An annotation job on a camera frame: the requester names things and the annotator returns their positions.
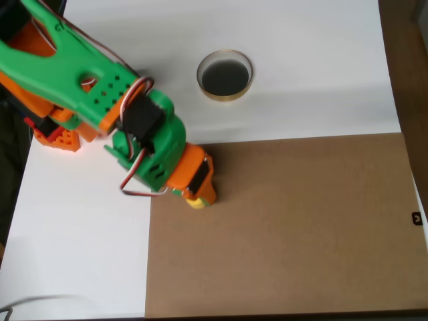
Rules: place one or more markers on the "orange gripper black servo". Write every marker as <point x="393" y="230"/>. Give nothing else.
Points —
<point x="200" y="176"/>

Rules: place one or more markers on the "small yellow plastic peg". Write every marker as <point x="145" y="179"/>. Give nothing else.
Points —
<point x="196" y="203"/>

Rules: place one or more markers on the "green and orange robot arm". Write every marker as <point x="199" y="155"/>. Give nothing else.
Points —
<point x="83" y="77"/>

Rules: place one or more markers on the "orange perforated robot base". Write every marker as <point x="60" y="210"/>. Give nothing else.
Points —
<point x="60" y="140"/>

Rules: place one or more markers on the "round dish with gold rim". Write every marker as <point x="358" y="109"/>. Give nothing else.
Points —
<point x="224" y="77"/>

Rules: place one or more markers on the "brown fibreboard panel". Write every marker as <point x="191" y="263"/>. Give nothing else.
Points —
<point x="287" y="234"/>

